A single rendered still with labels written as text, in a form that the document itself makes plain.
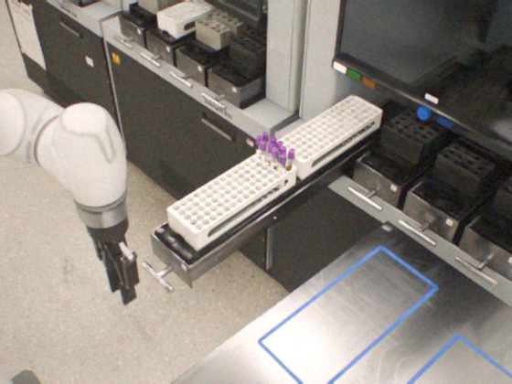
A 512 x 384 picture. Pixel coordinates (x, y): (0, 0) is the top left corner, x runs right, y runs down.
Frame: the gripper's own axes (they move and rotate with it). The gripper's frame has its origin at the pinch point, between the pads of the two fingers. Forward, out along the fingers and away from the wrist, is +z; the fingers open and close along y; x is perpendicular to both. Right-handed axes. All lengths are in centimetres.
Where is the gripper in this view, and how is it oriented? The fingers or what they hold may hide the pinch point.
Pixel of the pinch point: (122, 283)
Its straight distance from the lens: 122.6
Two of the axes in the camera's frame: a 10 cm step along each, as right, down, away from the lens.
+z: -0.1, 7.3, 6.9
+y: -6.9, -5.0, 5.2
